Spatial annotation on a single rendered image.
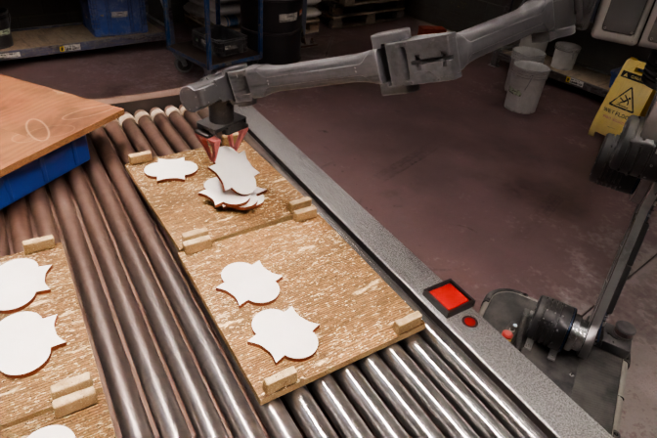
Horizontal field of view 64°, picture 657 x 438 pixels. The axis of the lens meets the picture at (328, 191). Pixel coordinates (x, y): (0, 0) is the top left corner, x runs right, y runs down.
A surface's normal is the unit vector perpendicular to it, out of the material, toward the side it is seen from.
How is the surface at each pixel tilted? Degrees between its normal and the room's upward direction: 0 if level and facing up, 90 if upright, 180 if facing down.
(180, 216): 0
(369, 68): 90
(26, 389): 0
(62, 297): 0
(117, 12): 90
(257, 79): 90
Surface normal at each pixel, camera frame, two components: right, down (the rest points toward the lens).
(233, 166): 0.55, -0.42
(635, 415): 0.07, -0.84
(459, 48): 0.62, 0.15
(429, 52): -0.47, 0.43
